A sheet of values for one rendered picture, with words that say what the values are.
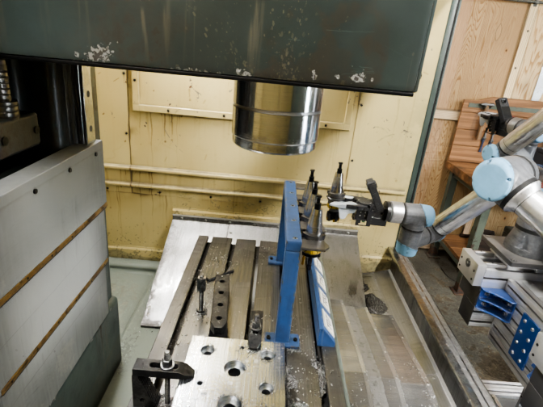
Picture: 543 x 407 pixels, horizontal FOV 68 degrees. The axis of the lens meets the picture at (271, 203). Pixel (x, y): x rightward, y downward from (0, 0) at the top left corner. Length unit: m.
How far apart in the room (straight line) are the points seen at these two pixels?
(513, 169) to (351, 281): 0.86
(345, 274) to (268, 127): 1.23
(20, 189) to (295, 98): 0.49
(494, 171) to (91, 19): 1.01
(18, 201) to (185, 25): 0.41
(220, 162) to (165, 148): 0.26
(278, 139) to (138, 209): 1.41
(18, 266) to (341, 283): 1.29
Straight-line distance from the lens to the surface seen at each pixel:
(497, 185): 1.23
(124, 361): 1.56
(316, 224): 1.03
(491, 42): 3.73
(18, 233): 0.81
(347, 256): 1.88
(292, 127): 0.67
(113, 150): 1.94
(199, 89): 1.78
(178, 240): 1.88
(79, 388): 1.27
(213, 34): 0.62
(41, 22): 0.70
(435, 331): 1.56
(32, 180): 0.83
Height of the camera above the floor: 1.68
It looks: 22 degrees down
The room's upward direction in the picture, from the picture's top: 6 degrees clockwise
